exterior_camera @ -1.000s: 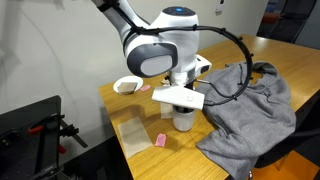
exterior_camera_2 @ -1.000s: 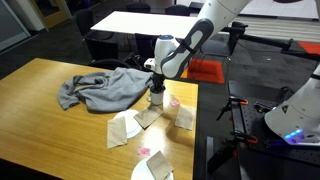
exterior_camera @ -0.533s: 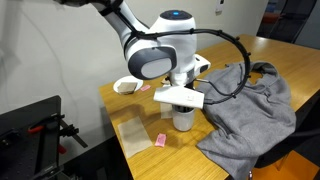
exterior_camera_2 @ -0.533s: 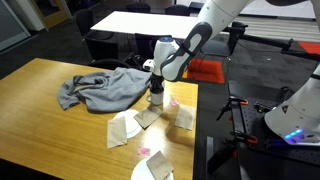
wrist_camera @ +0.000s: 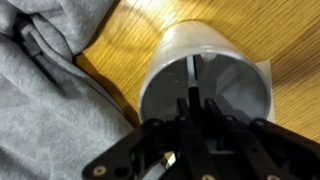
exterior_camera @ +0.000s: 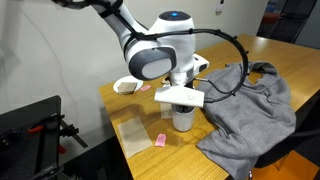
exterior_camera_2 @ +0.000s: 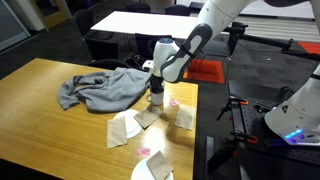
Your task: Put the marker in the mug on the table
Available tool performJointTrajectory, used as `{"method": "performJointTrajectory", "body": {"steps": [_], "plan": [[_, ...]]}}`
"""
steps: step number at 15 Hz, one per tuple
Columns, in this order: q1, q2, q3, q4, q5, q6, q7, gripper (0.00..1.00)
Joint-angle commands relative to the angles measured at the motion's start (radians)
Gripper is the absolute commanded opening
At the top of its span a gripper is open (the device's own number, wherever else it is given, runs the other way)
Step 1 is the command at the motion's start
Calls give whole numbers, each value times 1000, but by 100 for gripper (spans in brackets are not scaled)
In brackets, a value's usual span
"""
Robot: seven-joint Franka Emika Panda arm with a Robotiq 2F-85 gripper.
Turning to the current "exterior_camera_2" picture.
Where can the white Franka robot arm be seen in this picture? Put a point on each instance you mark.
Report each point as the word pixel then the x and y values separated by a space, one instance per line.
pixel 176 63

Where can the flat metal bar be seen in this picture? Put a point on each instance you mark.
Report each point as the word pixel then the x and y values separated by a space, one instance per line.
pixel 209 156

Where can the pink sugar packet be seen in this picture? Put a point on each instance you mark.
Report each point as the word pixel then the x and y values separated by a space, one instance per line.
pixel 144 151
pixel 174 103

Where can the wooden door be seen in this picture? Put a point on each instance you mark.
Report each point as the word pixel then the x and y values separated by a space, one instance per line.
pixel 50 13

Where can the black horizontal pole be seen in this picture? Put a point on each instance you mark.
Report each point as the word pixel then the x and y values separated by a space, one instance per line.
pixel 276 43

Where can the grey hoodie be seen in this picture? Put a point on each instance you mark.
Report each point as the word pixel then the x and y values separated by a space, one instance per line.
pixel 110 90

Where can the white mug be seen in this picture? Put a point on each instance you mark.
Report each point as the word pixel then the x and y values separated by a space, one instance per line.
pixel 156 98

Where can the white rectangular table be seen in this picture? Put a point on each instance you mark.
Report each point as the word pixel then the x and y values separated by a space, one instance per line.
pixel 143 23

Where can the robot mounting base plate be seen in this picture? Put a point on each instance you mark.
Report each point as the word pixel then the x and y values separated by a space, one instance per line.
pixel 253 90

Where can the brown paper napkin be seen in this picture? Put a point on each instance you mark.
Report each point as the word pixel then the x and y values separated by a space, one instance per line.
pixel 185 117
pixel 148 116
pixel 116 132
pixel 160 166

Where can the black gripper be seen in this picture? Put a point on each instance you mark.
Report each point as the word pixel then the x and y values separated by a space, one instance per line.
pixel 156 81

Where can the white plate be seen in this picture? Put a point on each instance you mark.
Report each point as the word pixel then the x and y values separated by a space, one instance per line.
pixel 128 125
pixel 140 173

